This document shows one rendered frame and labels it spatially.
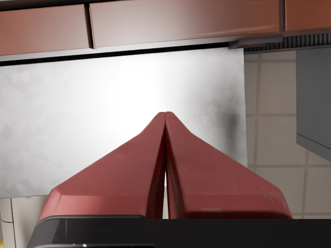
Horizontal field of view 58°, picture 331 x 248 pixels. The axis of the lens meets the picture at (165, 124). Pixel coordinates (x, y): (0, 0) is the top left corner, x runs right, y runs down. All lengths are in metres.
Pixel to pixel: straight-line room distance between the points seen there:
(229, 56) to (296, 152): 0.86
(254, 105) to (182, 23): 0.90
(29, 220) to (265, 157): 0.85
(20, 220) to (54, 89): 0.64
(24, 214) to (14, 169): 0.52
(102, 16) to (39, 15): 0.06
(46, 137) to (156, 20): 0.27
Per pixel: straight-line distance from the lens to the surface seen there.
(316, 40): 0.63
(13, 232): 1.07
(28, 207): 1.01
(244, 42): 0.35
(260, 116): 1.18
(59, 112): 0.47
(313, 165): 1.30
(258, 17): 0.31
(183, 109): 0.44
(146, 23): 0.29
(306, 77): 1.14
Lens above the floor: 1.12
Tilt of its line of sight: 80 degrees down
